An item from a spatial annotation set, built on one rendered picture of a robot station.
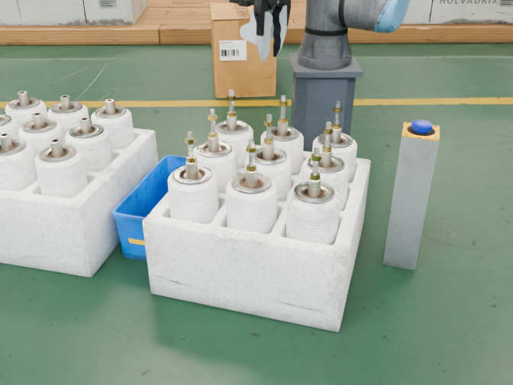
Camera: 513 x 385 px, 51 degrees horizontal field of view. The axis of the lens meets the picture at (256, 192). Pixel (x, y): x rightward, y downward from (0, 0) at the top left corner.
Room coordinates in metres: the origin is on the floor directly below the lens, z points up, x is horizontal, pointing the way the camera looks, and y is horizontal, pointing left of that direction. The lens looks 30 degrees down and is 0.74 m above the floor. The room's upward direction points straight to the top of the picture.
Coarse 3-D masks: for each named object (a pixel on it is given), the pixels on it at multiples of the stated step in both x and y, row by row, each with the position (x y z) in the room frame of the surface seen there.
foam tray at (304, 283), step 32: (352, 192) 0.97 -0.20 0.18; (160, 224) 0.85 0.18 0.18; (192, 224) 0.85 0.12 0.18; (224, 224) 0.88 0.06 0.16; (352, 224) 0.85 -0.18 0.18; (160, 256) 0.85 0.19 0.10; (192, 256) 0.83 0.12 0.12; (224, 256) 0.81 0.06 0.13; (256, 256) 0.80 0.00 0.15; (288, 256) 0.78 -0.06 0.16; (320, 256) 0.76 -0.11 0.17; (352, 256) 0.87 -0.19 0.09; (160, 288) 0.85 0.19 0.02; (192, 288) 0.83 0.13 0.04; (224, 288) 0.81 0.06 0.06; (256, 288) 0.80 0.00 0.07; (288, 288) 0.78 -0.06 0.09; (320, 288) 0.76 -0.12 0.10; (288, 320) 0.78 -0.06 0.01; (320, 320) 0.76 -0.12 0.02
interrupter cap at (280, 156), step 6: (258, 150) 1.01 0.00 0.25; (276, 150) 1.01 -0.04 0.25; (282, 150) 1.01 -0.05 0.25; (258, 156) 0.99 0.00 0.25; (276, 156) 0.99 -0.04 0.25; (282, 156) 0.99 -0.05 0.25; (258, 162) 0.96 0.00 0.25; (264, 162) 0.96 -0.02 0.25; (270, 162) 0.96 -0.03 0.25; (276, 162) 0.96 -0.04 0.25; (282, 162) 0.97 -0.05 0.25
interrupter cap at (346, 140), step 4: (320, 136) 1.09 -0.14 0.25; (324, 136) 1.09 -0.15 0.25; (340, 136) 1.09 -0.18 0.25; (344, 136) 1.09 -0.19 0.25; (348, 136) 1.09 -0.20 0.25; (320, 140) 1.07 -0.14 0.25; (340, 140) 1.07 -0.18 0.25; (344, 140) 1.07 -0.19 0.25; (348, 140) 1.07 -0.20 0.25; (352, 140) 1.07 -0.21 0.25; (332, 144) 1.04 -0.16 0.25; (336, 144) 1.04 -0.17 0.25; (340, 144) 1.04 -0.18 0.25; (344, 144) 1.05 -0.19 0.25; (348, 144) 1.04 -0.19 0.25
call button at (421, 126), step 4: (416, 120) 1.00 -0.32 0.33; (420, 120) 1.00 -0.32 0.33; (424, 120) 1.00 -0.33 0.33; (412, 124) 0.98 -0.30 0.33; (416, 124) 0.98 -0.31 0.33; (420, 124) 0.98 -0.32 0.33; (424, 124) 0.98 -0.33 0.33; (428, 124) 0.98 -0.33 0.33; (416, 128) 0.97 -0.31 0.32; (420, 128) 0.96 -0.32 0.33; (424, 128) 0.96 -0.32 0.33; (428, 128) 0.96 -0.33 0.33; (420, 132) 0.97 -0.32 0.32; (424, 132) 0.97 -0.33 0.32
